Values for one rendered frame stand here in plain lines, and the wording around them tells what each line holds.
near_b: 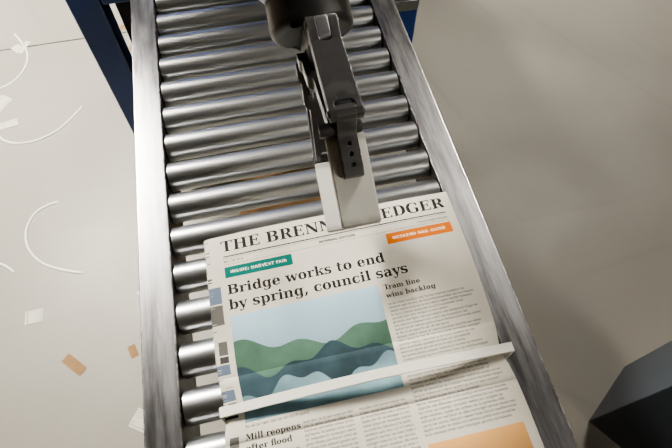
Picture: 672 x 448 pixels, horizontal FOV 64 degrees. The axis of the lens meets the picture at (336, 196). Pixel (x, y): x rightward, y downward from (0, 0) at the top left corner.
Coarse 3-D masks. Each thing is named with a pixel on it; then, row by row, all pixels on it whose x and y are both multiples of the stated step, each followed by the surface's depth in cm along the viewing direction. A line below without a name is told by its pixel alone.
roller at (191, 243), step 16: (384, 192) 90; (400, 192) 90; (416, 192) 90; (432, 192) 90; (288, 208) 89; (304, 208) 89; (320, 208) 88; (192, 224) 88; (208, 224) 87; (224, 224) 87; (240, 224) 87; (256, 224) 87; (272, 224) 87; (176, 240) 86; (192, 240) 86; (176, 256) 87
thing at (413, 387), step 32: (352, 352) 53; (384, 352) 54; (416, 352) 54; (448, 352) 54; (224, 384) 52; (256, 384) 52; (288, 384) 52; (384, 384) 52; (416, 384) 52; (448, 384) 52; (480, 384) 52; (256, 416) 50; (288, 416) 50; (320, 416) 50; (352, 416) 50
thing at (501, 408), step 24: (504, 384) 52; (408, 408) 51; (432, 408) 51; (456, 408) 51; (480, 408) 51; (504, 408) 51; (528, 408) 50; (288, 432) 49; (312, 432) 50; (336, 432) 50; (360, 432) 50; (384, 432) 50; (408, 432) 50; (432, 432) 50; (456, 432) 49; (480, 432) 49; (504, 432) 49; (528, 432) 49
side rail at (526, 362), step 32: (384, 0) 115; (384, 32) 110; (416, 64) 105; (416, 96) 101; (448, 160) 93; (448, 192) 90; (480, 224) 87; (480, 256) 84; (512, 288) 81; (512, 320) 79; (544, 384) 74; (544, 416) 72
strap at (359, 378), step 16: (464, 352) 53; (480, 352) 53; (496, 352) 53; (384, 368) 51; (400, 368) 51; (416, 368) 51; (320, 384) 51; (336, 384) 50; (352, 384) 50; (256, 400) 50; (272, 400) 50; (288, 400) 50; (224, 416) 50
